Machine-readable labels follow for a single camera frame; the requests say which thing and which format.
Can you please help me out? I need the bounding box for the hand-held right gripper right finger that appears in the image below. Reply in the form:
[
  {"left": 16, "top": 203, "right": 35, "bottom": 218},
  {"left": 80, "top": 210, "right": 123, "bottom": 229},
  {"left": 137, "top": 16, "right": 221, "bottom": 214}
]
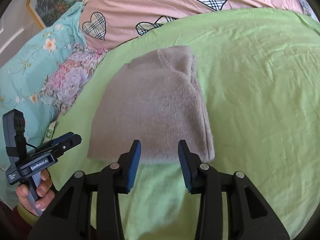
[{"left": 177, "top": 139, "right": 291, "bottom": 240}]

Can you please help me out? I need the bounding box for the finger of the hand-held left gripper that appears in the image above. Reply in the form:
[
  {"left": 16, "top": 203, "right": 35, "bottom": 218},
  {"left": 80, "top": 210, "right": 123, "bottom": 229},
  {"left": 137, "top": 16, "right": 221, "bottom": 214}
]
[{"left": 46, "top": 132, "right": 82, "bottom": 156}]

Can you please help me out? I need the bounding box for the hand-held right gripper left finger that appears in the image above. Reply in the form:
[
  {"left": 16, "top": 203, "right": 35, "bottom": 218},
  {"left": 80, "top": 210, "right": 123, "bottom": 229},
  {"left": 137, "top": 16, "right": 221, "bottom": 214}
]
[{"left": 30, "top": 139, "right": 142, "bottom": 240}]

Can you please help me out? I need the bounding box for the beige knit sweater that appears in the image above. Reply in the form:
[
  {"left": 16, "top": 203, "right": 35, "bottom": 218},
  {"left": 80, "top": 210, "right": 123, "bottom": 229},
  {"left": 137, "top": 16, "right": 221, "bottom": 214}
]
[{"left": 87, "top": 45, "right": 216, "bottom": 166}]

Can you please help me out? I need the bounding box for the person's left hand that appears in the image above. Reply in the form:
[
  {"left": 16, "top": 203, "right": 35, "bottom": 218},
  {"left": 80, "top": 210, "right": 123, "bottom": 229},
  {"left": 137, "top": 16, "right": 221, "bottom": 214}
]
[{"left": 15, "top": 169, "right": 55, "bottom": 213}]

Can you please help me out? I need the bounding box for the teal floral pillow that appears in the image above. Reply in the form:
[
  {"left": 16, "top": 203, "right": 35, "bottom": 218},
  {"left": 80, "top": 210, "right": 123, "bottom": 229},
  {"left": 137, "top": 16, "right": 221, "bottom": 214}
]
[{"left": 0, "top": 2, "right": 108, "bottom": 211}]

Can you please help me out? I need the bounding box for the green bed sheet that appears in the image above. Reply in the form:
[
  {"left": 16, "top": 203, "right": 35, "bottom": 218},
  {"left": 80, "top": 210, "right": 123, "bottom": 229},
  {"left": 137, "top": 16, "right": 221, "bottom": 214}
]
[{"left": 47, "top": 7, "right": 320, "bottom": 240}]

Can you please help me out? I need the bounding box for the white door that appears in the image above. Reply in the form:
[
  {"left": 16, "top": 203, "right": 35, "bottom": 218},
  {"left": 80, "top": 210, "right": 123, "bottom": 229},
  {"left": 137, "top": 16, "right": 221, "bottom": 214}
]
[{"left": 0, "top": 11, "right": 34, "bottom": 68}]

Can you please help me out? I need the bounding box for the pink heart-print quilt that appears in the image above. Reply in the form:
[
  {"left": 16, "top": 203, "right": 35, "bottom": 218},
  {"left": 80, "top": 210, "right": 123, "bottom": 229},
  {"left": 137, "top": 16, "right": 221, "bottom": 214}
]
[{"left": 78, "top": 0, "right": 316, "bottom": 51}]

